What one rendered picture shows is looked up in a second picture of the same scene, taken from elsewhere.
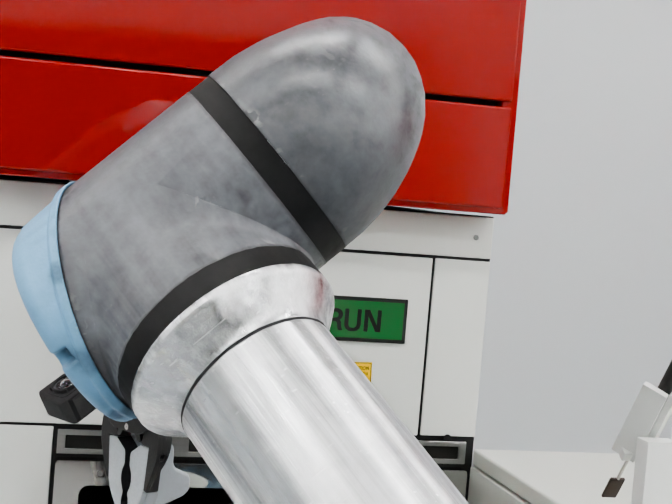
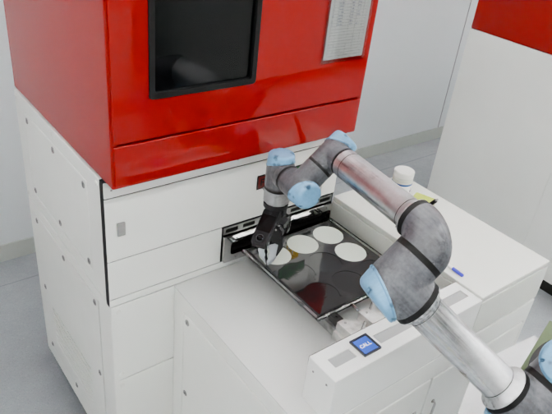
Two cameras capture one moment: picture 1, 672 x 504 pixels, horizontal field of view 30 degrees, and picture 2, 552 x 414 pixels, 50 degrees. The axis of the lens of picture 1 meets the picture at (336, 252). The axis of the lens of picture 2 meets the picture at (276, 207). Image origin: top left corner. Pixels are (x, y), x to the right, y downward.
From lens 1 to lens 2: 1.09 m
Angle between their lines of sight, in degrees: 38
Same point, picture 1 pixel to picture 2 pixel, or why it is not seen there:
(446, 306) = not seen: hidden behind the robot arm
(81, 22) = (240, 109)
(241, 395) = (436, 325)
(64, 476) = (227, 241)
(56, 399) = (259, 244)
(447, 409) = (327, 186)
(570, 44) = not seen: outside the picture
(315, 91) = (444, 253)
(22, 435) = (213, 233)
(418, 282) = not seen: hidden behind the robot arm
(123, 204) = (404, 287)
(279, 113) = (439, 260)
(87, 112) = (241, 138)
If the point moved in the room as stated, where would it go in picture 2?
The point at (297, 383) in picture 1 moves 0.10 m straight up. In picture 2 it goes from (447, 320) to (460, 283)
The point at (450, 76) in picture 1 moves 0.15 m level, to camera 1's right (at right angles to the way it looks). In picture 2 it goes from (344, 94) to (387, 91)
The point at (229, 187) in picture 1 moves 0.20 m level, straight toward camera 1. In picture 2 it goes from (427, 278) to (499, 342)
